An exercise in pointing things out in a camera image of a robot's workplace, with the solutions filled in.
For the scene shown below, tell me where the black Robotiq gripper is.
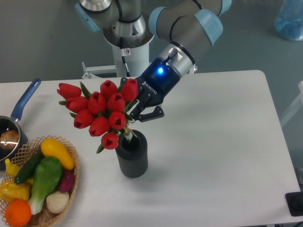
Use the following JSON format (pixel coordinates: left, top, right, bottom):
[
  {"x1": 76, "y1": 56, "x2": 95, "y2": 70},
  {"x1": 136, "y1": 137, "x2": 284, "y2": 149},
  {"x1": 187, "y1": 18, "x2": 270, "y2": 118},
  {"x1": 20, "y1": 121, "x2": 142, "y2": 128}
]
[{"x1": 119, "y1": 58, "x2": 180, "y2": 122}]

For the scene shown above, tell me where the red tulip bouquet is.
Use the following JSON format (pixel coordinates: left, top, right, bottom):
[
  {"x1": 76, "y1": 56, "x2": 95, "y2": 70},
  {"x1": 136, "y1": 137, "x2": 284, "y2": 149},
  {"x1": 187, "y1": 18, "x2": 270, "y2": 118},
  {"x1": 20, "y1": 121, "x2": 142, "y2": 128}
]
[{"x1": 57, "y1": 80, "x2": 139, "y2": 153}]

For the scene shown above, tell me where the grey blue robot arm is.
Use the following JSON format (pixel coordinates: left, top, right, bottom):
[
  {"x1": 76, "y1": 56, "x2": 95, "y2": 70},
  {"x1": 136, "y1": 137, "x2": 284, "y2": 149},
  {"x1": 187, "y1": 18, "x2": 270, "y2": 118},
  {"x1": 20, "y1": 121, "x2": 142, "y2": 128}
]
[{"x1": 75, "y1": 0, "x2": 231, "y2": 122}]

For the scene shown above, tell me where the dark grey ribbed vase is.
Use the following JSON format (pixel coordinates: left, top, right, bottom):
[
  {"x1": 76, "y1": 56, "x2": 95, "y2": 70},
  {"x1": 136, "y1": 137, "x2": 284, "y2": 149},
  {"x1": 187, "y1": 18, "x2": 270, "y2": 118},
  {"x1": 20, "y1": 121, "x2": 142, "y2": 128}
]
[{"x1": 116, "y1": 130, "x2": 148, "y2": 178}]

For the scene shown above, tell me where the yellow squash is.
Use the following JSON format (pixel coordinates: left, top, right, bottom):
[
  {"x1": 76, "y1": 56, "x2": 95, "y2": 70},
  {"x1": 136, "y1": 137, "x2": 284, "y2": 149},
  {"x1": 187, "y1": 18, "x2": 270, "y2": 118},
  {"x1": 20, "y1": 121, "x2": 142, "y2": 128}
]
[{"x1": 41, "y1": 138, "x2": 75, "y2": 170}]

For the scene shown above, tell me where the purple sweet potato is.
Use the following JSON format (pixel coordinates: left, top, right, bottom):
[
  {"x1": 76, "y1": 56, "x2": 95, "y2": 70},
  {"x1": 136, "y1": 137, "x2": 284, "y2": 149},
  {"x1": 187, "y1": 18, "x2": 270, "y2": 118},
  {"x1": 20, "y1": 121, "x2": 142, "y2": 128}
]
[{"x1": 58, "y1": 170, "x2": 75, "y2": 192}]

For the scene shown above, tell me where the green bok choy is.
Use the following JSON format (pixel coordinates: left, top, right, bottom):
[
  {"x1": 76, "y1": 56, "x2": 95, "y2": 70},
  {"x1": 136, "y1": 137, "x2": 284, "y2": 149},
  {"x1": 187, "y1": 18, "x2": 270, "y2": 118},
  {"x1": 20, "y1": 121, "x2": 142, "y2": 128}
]
[{"x1": 28, "y1": 157, "x2": 63, "y2": 215}]

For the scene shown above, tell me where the dark green cucumber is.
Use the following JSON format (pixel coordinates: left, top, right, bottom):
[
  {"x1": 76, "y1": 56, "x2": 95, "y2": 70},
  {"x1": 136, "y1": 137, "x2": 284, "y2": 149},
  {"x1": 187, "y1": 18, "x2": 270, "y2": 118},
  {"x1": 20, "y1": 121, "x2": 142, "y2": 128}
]
[{"x1": 14, "y1": 149, "x2": 44, "y2": 184}]

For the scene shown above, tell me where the white garlic bulb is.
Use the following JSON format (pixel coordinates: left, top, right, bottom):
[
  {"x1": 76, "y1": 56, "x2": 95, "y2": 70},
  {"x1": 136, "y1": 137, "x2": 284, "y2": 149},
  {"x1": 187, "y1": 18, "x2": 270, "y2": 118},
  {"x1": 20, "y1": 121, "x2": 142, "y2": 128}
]
[{"x1": 46, "y1": 191, "x2": 69, "y2": 214}]

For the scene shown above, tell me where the fried food piece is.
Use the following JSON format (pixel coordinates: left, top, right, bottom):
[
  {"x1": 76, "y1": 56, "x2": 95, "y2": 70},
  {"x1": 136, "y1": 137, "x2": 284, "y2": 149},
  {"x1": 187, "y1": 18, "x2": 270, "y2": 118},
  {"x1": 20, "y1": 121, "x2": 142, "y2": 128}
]
[{"x1": 0, "y1": 130, "x2": 19, "y2": 150}]

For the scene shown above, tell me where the woven wicker basket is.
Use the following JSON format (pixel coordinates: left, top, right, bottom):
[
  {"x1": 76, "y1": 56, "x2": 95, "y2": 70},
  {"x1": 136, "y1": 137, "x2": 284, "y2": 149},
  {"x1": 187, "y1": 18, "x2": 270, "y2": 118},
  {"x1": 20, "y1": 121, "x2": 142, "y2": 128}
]
[{"x1": 10, "y1": 135, "x2": 80, "y2": 227}]

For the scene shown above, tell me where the orange fruit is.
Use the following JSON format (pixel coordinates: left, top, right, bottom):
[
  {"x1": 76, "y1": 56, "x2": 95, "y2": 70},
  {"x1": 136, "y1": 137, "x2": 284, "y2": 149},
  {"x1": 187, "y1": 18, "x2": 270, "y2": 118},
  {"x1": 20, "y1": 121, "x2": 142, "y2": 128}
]
[{"x1": 5, "y1": 199, "x2": 32, "y2": 227}]

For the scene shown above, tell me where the blue transparent water bottle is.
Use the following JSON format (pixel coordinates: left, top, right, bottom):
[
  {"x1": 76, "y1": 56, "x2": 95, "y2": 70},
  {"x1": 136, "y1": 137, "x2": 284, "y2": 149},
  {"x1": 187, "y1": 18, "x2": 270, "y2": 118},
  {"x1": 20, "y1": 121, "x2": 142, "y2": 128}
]
[{"x1": 274, "y1": 0, "x2": 303, "y2": 41}]

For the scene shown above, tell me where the black device at edge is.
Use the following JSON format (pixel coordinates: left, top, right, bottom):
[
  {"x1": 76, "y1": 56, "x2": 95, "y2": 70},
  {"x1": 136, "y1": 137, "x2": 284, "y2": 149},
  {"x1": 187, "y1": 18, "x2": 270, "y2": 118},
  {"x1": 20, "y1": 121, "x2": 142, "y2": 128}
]
[{"x1": 285, "y1": 192, "x2": 303, "y2": 217}]

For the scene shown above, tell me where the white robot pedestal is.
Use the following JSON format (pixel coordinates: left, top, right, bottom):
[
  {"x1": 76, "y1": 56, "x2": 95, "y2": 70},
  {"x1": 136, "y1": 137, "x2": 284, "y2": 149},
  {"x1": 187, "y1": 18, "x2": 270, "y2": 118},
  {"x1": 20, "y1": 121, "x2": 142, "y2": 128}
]
[{"x1": 81, "y1": 44, "x2": 198, "y2": 79}]

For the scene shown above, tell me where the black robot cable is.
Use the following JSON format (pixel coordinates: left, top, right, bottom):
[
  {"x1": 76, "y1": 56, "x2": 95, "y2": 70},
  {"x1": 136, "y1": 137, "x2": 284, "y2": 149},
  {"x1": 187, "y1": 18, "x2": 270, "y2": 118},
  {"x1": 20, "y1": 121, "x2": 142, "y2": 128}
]
[{"x1": 119, "y1": 36, "x2": 131, "y2": 77}]

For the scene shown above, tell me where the blue handled saucepan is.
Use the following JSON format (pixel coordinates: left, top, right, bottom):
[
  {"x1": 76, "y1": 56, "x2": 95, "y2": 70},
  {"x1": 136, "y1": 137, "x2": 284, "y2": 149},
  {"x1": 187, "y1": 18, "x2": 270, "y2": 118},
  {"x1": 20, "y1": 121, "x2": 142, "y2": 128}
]
[{"x1": 0, "y1": 79, "x2": 41, "y2": 171}]

